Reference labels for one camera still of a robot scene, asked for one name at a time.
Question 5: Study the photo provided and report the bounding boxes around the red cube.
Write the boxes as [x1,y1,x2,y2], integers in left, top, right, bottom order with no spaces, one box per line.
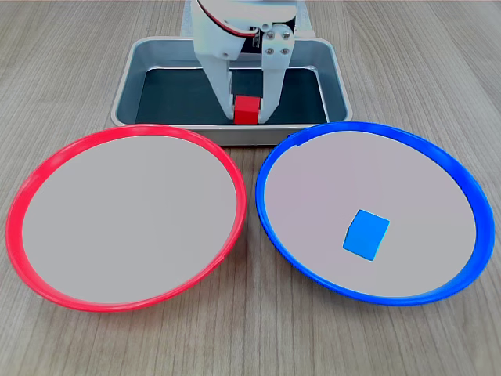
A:
[233,95,262,125]

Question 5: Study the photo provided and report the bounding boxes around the blue cube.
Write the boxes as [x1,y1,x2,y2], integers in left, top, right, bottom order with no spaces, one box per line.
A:
[342,208,391,262]

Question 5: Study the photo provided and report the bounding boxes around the black tray mat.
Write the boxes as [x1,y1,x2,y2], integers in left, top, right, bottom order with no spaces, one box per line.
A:
[135,67,329,125]

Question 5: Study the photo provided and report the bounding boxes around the steel tray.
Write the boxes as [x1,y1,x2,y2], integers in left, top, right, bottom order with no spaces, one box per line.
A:
[110,36,354,146]

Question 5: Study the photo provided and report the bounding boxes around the blue-rimmed white plate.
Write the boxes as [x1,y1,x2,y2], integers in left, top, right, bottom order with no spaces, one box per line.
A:
[254,121,496,306]

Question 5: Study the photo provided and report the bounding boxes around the red-rimmed white plate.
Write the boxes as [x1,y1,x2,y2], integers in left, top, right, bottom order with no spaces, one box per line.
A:
[5,123,248,313]

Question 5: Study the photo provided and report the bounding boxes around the red black servo cable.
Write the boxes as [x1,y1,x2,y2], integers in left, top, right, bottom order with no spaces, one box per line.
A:
[196,0,261,38]

